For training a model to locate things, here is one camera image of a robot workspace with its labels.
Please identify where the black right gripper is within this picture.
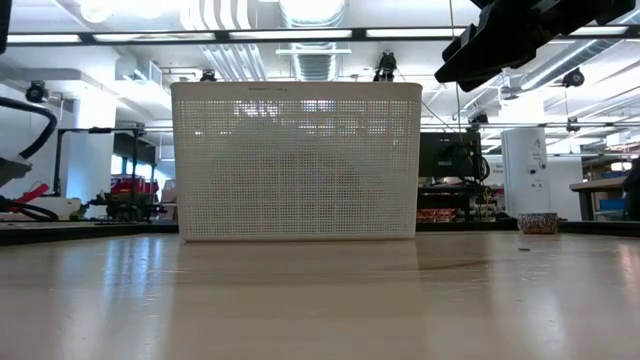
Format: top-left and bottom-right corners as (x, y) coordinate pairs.
(433, 0), (604, 94)

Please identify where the black monitor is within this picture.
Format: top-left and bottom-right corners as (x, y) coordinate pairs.
(418, 131), (484, 182)

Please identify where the wooden desk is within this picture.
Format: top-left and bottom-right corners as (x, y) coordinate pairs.
(568, 175), (629, 222)

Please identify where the small round container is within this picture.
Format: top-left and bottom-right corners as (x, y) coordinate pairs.
(516, 212), (560, 235)

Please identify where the white perforated plastic basket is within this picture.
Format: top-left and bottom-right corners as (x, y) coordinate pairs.
(169, 81), (424, 244)

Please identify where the person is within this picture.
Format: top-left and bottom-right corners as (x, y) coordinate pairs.
(622, 157), (640, 222)

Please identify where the red tool cart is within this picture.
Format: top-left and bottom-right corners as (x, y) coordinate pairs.
(109, 174), (161, 197)

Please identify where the black ceiling camera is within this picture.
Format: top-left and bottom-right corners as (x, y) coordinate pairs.
(373, 49), (399, 83)
(25, 80), (50, 104)
(561, 67), (587, 89)

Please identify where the black metal frame stand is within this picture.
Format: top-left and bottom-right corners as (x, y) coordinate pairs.
(52, 126), (147, 222)

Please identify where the black aluminium frame rail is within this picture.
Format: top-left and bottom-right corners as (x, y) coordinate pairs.
(0, 218), (640, 247)

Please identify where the thick black cable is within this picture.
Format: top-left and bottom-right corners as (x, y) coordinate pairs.
(0, 96), (59, 161)

